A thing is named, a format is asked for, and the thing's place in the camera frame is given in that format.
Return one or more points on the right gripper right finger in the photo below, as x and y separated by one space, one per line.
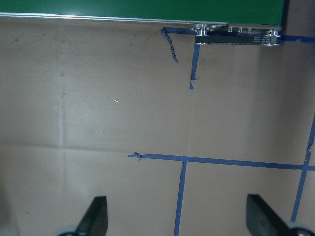
261 220

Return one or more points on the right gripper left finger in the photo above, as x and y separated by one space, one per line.
95 220

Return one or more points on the green conveyor belt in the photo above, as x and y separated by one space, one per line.
231 22

